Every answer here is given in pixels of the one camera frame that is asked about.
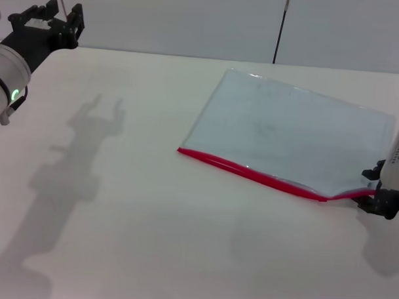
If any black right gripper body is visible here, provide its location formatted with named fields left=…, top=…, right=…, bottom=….
left=372, top=186, right=399, bottom=222

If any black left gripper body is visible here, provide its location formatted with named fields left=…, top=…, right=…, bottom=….
left=0, top=3, right=81, bottom=74

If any clear document bag red zipper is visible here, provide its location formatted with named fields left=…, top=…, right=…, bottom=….
left=175, top=66, right=398, bottom=205

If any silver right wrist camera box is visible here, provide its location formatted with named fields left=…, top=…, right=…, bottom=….
left=379, top=111, right=399, bottom=192

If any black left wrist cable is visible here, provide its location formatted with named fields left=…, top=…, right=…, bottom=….
left=3, top=85, right=29, bottom=127

